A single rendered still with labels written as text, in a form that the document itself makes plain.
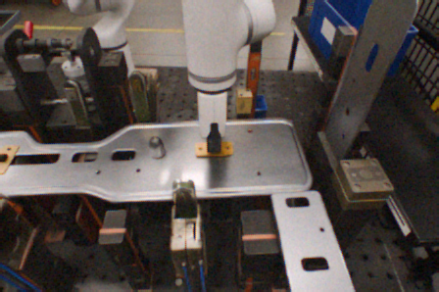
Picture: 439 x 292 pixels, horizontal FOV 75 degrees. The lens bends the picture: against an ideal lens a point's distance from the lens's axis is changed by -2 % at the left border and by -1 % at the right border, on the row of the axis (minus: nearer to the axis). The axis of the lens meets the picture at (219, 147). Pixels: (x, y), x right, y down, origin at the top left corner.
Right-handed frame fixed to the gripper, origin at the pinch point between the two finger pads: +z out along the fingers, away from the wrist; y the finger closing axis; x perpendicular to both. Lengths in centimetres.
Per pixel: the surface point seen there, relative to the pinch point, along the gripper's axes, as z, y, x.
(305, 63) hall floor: 105, -203, 98
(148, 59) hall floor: 105, -220, -56
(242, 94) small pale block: -3.1, -11.9, 7.5
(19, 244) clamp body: 7.2, 18.2, -37.9
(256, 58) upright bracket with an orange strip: -10.8, -14.9, 10.5
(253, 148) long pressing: 3.2, -0.2, 8.9
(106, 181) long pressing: 3.2, 7.4, -22.5
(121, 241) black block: 4.2, 20.1, -17.5
